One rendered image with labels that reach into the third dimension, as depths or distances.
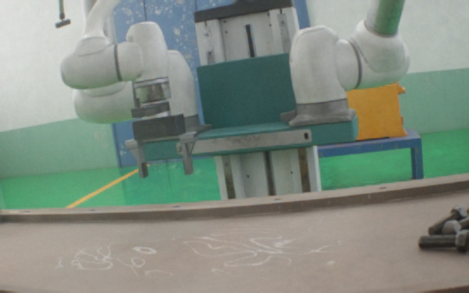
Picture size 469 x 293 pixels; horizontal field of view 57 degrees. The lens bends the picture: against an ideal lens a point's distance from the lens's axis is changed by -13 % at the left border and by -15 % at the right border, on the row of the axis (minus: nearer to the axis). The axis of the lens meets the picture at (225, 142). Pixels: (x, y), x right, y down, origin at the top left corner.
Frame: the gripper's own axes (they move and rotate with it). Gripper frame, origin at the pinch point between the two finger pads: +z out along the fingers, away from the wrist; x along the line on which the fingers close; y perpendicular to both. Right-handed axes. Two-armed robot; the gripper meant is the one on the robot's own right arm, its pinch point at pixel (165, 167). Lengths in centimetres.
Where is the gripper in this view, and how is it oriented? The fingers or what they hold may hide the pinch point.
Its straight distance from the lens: 127.9
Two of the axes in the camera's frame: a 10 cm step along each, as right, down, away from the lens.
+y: 3.3, -1.7, 9.3
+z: 1.5, 9.8, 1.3
